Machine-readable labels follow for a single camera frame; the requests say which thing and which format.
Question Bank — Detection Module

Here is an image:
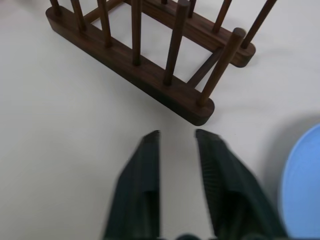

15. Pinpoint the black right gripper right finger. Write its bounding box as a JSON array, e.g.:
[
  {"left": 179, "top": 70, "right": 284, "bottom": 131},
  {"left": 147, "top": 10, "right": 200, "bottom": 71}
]
[{"left": 195, "top": 128, "right": 289, "bottom": 238}]

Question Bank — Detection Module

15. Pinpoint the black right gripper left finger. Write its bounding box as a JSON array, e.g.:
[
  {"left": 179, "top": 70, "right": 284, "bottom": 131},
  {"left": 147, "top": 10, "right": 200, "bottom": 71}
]
[{"left": 103, "top": 129, "right": 161, "bottom": 239}]

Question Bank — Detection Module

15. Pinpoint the dark wooden dish rack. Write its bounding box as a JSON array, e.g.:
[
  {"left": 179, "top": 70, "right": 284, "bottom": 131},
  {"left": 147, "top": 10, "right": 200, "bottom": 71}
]
[{"left": 45, "top": 0, "right": 278, "bottom": 127}]

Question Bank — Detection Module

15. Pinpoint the blue plate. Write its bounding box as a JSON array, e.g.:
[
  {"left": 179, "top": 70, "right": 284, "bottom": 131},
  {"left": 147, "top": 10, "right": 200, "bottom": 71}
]
[{"left": 279, "top": 122, "right": 320, "bottom": 239}]

